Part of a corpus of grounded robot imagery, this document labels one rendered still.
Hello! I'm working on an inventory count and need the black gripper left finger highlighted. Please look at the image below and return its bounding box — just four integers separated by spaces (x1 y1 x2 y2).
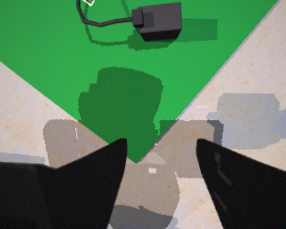
0 138 128 229

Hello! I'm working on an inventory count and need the green circuit board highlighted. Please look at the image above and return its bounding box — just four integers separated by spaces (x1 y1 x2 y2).
0 0 277 164

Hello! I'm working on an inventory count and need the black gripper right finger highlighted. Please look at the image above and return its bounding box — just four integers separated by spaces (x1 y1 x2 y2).
195 138 286 229

